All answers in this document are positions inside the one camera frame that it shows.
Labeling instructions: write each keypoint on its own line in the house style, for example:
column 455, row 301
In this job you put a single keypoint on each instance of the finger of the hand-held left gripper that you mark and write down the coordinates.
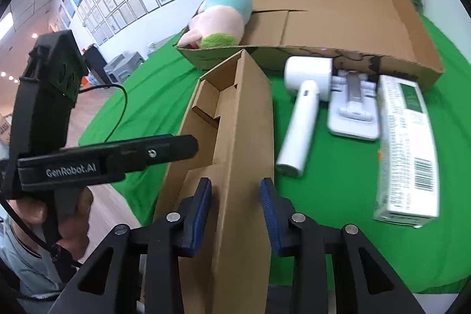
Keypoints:
column 147, row 138
column 165, row 152

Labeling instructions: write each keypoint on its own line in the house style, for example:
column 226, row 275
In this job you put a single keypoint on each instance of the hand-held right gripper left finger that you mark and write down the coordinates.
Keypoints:
column 200, row 214

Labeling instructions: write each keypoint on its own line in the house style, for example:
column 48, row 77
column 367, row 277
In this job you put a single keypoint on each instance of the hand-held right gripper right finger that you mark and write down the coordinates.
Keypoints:
column 272, row 218

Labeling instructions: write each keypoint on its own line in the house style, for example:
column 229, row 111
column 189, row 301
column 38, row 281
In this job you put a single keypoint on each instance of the narrow cardboard box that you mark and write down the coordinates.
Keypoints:
column 243, row 137

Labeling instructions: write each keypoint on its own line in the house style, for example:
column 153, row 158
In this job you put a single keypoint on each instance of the white hair dryer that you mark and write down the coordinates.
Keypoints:
column 301, row 115

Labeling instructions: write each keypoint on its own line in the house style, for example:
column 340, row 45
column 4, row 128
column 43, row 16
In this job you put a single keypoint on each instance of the white folding phone stand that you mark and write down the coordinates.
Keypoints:
column 353, row 122

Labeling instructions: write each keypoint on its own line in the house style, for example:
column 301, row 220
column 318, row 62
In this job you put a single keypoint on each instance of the pink and teal plush toy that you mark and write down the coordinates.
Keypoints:
column 220, row 23

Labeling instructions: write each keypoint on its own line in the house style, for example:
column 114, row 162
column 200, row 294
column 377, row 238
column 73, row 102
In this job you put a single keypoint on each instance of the white and green medicine box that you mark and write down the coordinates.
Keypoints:
column 401, row 159

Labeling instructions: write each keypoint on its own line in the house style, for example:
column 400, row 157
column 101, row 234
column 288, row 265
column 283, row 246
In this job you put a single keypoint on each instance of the large shallow cardboard box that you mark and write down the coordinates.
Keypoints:
column 331, row 16

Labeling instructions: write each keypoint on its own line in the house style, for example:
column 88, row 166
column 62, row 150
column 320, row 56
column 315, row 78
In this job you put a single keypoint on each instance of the person's left hand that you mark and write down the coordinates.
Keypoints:
column 79, row 225

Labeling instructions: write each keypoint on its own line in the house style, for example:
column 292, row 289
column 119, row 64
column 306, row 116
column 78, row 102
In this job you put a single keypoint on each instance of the grey plastic stools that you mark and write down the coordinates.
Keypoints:
column 123, row 65

